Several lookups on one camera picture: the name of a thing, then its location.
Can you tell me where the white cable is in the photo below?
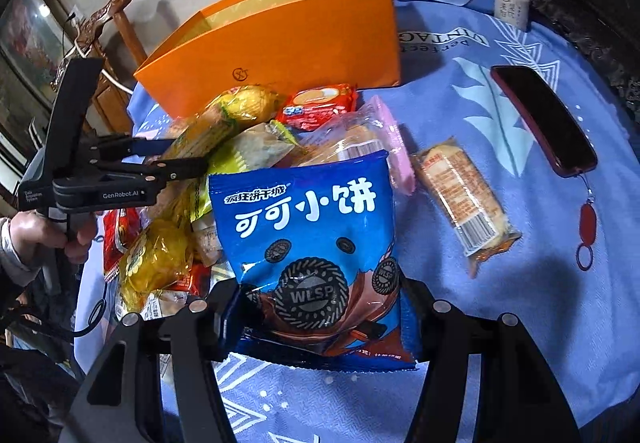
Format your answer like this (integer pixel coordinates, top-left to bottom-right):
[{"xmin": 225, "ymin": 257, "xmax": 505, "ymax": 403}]
[{"xmin": 62, "ymin": 15, "xmax": 135, "ymax": 96}]

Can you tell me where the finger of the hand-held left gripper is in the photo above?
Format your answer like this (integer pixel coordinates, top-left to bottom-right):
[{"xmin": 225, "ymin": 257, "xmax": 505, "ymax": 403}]
[
  {"xmin": 87, "ymin": 133, "xmax": 177, "ymax": 161},
  {"xmin": 95, "ymin": 155, "xmax": 210, "ymax": 182}
]

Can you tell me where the person's left hand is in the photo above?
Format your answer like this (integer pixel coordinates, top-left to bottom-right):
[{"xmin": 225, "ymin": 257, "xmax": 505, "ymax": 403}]
[{"xmin": 10, "ymin": 212, "xmax": 98, "ymax": 269}]

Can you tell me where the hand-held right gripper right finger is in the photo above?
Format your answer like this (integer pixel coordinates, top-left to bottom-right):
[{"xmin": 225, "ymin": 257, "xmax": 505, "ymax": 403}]
[{"xmin": 397, "ymin": 275, "xmax": 583, "ymax": 443}]

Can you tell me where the red phone charm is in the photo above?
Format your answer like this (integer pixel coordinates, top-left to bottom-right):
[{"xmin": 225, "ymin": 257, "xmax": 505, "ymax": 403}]
[{"xmin": 575, "ymin": 170, "xmax": 601, "ymax": 271}]

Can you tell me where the black cable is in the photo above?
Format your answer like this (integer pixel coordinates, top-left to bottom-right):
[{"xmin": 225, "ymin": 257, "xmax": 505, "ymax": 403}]
[{"xmin": 10, "ymin": 273, "xmax": 108, "ymax": 339}]

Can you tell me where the red biscuit packet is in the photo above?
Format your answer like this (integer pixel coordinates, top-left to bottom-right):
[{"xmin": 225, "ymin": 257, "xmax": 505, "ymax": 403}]
[{"xmin": 275, "ymin": 83, "xmax": 358, "ymax": 131}]

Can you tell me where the pink clear bread packet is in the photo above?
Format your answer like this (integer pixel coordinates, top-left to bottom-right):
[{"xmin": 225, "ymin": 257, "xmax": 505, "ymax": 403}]
[{"xmin": 305, "ymin": 95, "xmax": 416, "ymax": 196}]

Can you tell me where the orange cardboard box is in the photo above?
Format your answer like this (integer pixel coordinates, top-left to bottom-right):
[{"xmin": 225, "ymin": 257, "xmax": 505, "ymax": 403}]
[{"xmin": 132, "ymin": 0, "xmax": 403, "ymax": 118}]

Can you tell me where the glass display cabinet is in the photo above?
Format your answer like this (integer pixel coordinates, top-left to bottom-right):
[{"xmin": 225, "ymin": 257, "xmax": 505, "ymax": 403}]
[{"xmin": 0, "ymin": 0, "xmax": 68, "ymax": 174}]

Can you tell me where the white drink can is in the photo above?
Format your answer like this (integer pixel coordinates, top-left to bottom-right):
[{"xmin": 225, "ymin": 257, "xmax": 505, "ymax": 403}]
[{"xmin": 492, "ymin": 0, "xmax": 531, "ymax": 31}]

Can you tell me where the person's left forearm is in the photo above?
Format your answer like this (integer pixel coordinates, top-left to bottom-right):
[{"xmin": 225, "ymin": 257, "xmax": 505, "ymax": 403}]
[{"xmin": 0, "ymin": 217, "xmax": 23, "ymax": 284}]

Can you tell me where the carved wooden chair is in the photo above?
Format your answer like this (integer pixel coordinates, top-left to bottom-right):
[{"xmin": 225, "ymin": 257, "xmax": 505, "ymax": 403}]
[{"xmin": 50, "ymin": 0, "xmax": 148, "ymax": 134}]

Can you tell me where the dark red smartphone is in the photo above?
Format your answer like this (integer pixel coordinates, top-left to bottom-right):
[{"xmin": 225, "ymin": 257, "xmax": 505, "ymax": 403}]
[{"xmin": 490, "ymin": 64, "xmax": 599, "ymax": 178}]

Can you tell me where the blue cookie snack bag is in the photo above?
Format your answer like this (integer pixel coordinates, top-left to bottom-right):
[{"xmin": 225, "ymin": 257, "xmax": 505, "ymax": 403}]
[{"xmin": 207, "ymin": 149, "xmax": 418, "ymax": 374}]

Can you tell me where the person's dark clothing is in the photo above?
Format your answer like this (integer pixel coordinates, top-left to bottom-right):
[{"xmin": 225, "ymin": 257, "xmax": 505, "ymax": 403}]
[{"xmin": 0, "ymin": 268, "xmax": 83, "ymax": 443}]

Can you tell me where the tan cake packet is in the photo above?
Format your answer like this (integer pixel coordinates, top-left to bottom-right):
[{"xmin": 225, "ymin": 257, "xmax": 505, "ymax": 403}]
[{"xmin": 410, "ymin": 137, "xmax": 523, "ymax": 279}]

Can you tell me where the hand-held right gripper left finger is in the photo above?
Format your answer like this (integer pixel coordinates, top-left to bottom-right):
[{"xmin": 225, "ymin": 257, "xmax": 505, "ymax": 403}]
[{"xmin": 60, "ymin": 275, "xmax": 256, "ymax": 443}]

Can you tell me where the yellow crinkled snack packet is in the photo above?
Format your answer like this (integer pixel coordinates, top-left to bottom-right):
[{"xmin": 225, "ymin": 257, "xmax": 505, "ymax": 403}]
[{"xmin": 117, "ymin": 218, "xmax": 196, "ymax": 319}]

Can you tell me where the yellow clear snack packet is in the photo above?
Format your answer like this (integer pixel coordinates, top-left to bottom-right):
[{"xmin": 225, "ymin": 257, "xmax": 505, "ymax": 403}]
[{"xmin": 160, "ymin": 83, "xmax": 283, "ymax": 168}]

